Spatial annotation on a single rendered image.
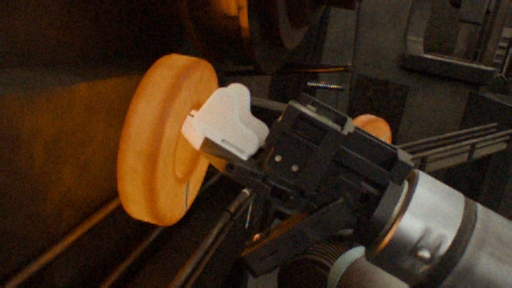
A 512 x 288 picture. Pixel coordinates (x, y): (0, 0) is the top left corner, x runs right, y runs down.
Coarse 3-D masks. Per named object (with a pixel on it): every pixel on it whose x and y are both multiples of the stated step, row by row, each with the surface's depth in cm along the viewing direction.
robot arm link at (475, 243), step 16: (464, 208) 38; (480, 208) 39; (464, 224) 37; (480, 224) 38; (496, 224) 38; (464, 240) 37; (480, 240) 37; (496, 240) 37; (448, 256) 37; (464, 256) 37; (480, 256) 37; (496, 256) 37; (432, 272) 38; (448, 272) 37; (464, 272) 37; (480, 272) 37; (496, 272) 36
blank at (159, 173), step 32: (160, 64) 41; (192, 64) 41; (160, 96) 38; (192, 96) 43; (128, 128) 38; (160, 128) 38; (128, 160) 38; (160, 160) 39; (192, 160) 48; (128, 192) 39; (160, 192) 40; (192, 192) 49; (160, 224) 43
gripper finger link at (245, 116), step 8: (232, 88) 45; (240, 88) 44; (240, 96) 45; (248, 96) 44; (240, 104) 45; (248, 104) 45; (192, 112) 45; (240, 112) 45; (248, 112) 45; (240, 120) 45; (248, 120) 45; (256, 120) 45; (256, 128) 45; (264, 128) 45; (264, 136) 45; (264, 144) 45; (256, 152) 45
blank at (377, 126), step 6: (366, 114) 105; (354, 120) 103; (360, 120) 102; (366, 120) 102; (372, 120) 102; (378, 120) 104; (360, 126) 101; (366, 126) 101; (372, 126) 103; (378, 126) 104; (384, 126) 106; (372, 132) 104; (378, 132) 105; (384, 132) 107; (390, 132) 108; (384, 138) 107; (390, 138) 109
